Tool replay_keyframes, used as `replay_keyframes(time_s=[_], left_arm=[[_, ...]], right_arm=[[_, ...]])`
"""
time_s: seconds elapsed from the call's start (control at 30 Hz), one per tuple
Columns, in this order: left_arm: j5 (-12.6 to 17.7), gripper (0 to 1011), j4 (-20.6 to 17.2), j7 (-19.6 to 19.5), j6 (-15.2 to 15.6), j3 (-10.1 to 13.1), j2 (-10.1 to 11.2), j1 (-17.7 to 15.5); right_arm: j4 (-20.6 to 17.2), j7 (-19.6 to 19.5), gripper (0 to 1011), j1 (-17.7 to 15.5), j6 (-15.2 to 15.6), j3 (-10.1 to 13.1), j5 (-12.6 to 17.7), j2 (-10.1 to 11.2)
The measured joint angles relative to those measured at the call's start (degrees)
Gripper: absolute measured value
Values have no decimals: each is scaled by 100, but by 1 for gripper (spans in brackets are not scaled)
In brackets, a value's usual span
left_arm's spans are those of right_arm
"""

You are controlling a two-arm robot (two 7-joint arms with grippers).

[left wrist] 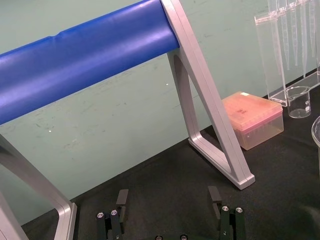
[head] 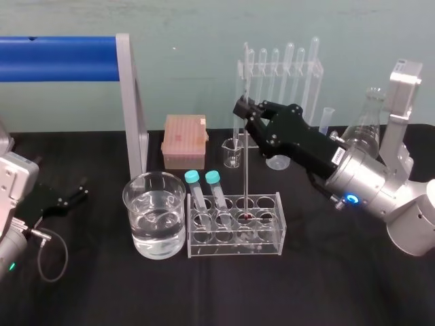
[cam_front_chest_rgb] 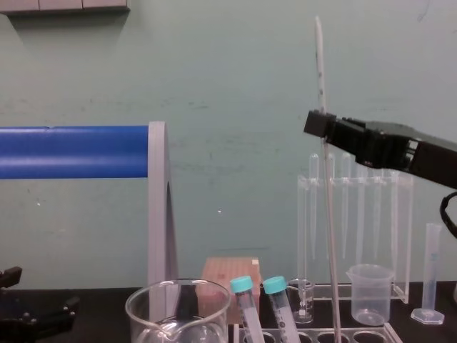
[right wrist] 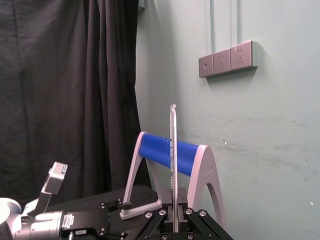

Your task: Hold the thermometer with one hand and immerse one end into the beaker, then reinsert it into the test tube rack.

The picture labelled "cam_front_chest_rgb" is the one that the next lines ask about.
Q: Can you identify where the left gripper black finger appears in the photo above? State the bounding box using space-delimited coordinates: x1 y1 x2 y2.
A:
0 294 81 341
0 266 24 291

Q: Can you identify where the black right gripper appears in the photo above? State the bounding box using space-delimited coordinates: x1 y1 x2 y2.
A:
336 115 457 191

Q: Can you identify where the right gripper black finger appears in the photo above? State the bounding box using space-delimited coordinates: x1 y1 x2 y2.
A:
303 110 368 164

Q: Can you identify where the long white glass thermometer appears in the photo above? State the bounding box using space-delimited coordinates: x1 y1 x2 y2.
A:
313 15 341 341

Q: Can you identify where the large glass beaker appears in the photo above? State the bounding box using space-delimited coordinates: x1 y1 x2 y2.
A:
124 278 232 343

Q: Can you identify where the clear plastic beaker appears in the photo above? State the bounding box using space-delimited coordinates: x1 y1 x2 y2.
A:
345 263 397 327

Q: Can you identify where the small glass beaker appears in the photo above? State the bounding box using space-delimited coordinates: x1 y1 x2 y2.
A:
286 279 316 324

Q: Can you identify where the teal capped centrifuge tube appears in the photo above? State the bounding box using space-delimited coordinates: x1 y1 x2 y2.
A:
229 274 267 343
262 275 303 343

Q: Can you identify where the clear acrylic test tube rack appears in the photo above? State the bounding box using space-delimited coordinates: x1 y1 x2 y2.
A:
233 321 403 343

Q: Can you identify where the clear plastic transfer pipette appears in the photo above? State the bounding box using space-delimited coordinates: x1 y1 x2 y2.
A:
308 152 320 262
326 152 336 260

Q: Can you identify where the clear acrylic pipette stand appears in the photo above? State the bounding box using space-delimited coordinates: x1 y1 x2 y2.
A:
296 170 416 305

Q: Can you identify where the grey roll stand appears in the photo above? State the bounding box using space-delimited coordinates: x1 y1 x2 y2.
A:
147 121 180 319

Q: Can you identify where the clear plastic graduated cylinder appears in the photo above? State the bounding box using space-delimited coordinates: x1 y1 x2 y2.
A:
410 222 446 326

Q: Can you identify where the thin black cable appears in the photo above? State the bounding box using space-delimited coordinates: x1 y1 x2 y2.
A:
440 191 457 239

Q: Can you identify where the grey wall cabinet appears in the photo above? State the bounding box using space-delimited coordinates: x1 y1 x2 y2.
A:
0 0 131 16

